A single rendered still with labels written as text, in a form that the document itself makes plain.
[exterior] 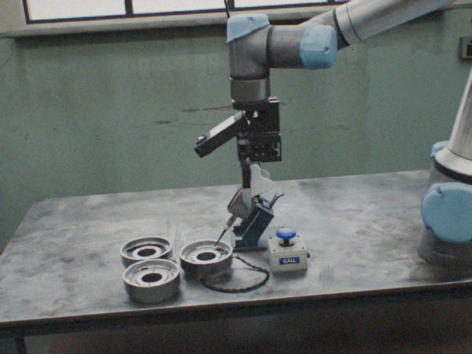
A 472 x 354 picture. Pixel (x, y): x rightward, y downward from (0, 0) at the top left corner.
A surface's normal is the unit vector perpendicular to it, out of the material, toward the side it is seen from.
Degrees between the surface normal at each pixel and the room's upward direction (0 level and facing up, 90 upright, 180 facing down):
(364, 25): 109
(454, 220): 97
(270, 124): 90
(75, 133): 90
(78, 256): 0
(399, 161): 90
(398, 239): 0
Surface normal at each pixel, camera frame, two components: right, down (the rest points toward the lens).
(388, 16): -0.19, 0.65
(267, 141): 0.05, 0.34
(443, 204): -0.38, 0.45
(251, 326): -0.05, -0.94
